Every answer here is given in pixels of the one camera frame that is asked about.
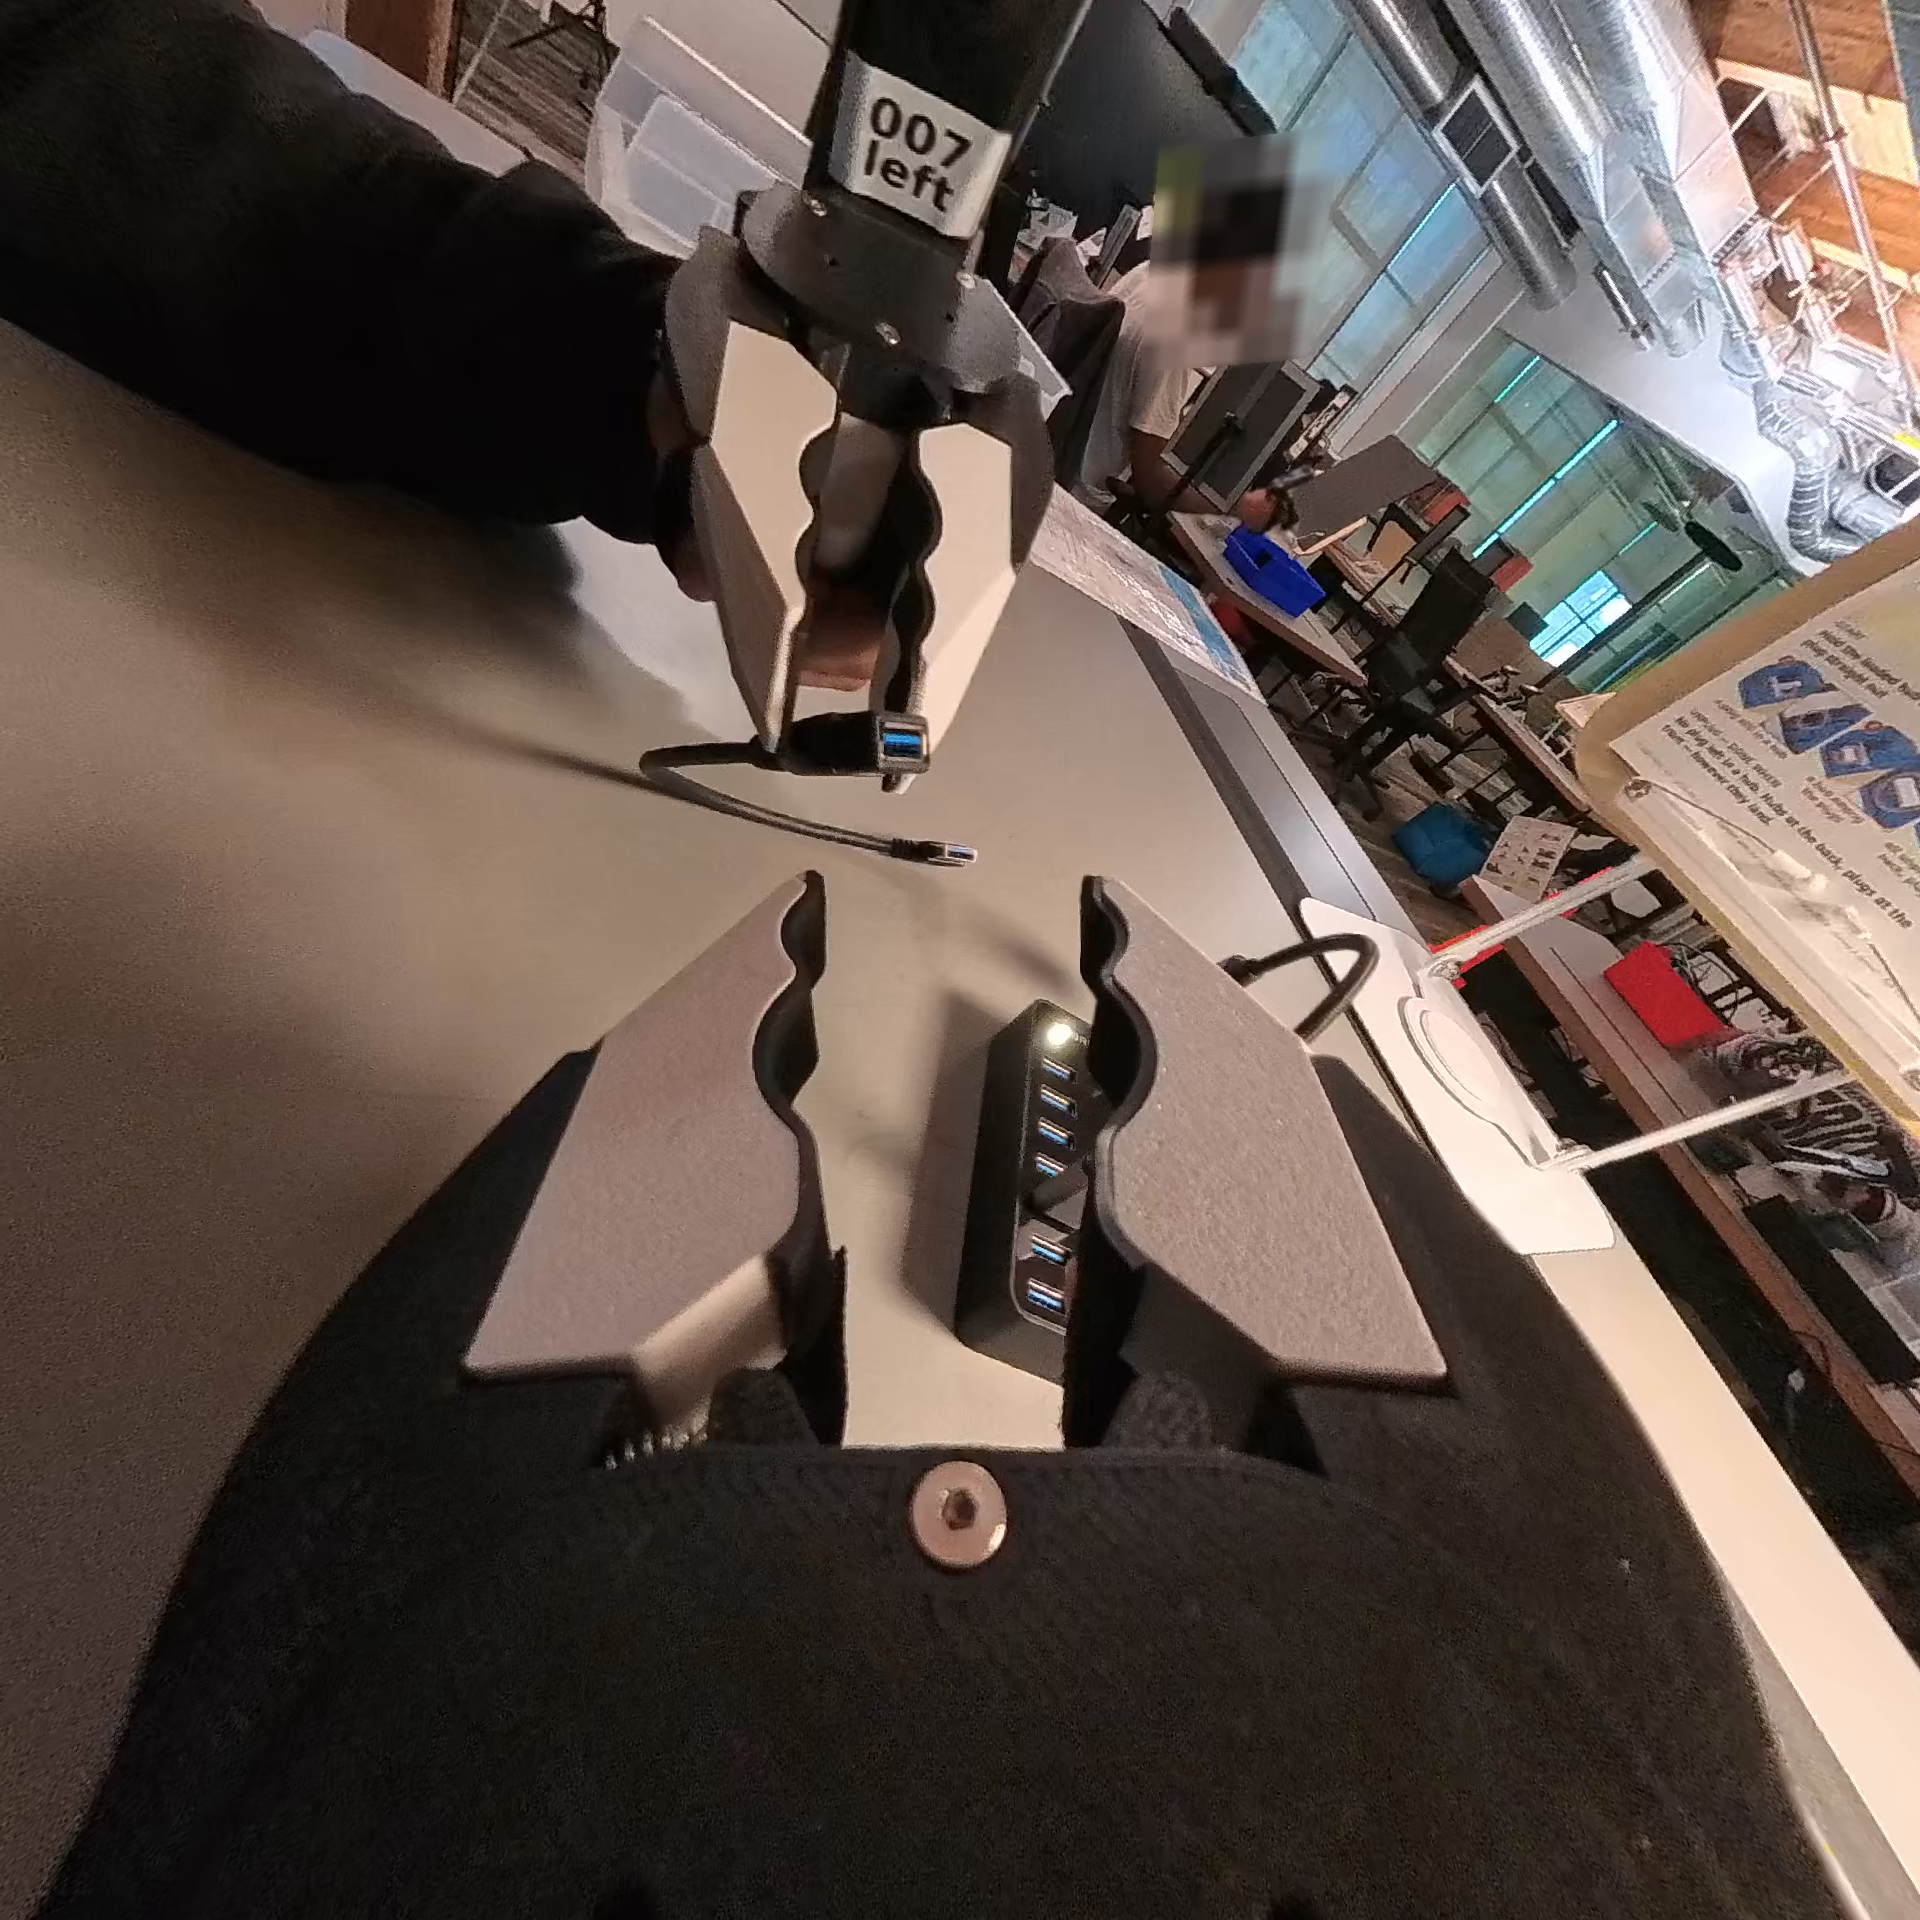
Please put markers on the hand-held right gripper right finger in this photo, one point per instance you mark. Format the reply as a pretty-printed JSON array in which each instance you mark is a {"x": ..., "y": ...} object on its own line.
[{"x": 1277, "y": 1201}]

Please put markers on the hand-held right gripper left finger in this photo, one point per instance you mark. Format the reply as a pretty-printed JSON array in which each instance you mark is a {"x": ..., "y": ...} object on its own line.
[{"x": 645, "y": 1201}]

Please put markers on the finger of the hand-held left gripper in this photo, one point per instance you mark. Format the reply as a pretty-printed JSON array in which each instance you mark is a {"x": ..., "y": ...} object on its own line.
[
  {"x": 750, "y": 511},
  {"x": 968, "y": 585}
]

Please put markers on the clear plastic bin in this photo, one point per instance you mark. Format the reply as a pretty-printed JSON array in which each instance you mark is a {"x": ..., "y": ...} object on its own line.
[{"x": 676, "y": 135}]

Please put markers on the black silver USB hub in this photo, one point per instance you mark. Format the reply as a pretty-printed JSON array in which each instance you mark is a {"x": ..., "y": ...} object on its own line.
[{"x": 997, "y": 1201}]

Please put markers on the person's left forearm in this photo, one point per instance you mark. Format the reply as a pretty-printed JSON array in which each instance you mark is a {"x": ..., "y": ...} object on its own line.
[{"x": 300, "y": 269}]

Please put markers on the printed paper sheets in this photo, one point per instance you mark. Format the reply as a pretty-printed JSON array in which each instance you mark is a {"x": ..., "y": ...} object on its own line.
[{"x": 1141, "y": 585}]

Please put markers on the black jacket on chair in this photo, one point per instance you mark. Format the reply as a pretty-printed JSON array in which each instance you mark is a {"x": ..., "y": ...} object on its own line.
[{"x": 1074, "y": 345}]

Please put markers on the blue plastic bin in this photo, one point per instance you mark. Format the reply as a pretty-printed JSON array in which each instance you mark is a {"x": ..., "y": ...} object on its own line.
[{"x": 1277, "y": 579}]

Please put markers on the black computer monitor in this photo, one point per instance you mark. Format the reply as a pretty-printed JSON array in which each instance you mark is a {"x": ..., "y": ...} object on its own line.
[{"x": 1245, "y": 428}]

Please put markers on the red flat box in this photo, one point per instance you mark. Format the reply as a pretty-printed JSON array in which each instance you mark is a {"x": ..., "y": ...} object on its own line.
[{"x": 1658, "y": 996}]

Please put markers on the black mesh office chair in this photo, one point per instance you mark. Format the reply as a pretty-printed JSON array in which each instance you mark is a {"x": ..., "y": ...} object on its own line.
[{"x": 1419, "y": 660}]

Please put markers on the cardboard clipboard with paper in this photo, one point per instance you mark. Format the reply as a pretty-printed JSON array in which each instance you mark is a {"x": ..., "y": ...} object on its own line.
[{"x": 1770, "y": 780}]

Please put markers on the silver ventilation duct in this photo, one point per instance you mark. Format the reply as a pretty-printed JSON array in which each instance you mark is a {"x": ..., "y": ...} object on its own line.
[{"x": 1576, "y": 148}]

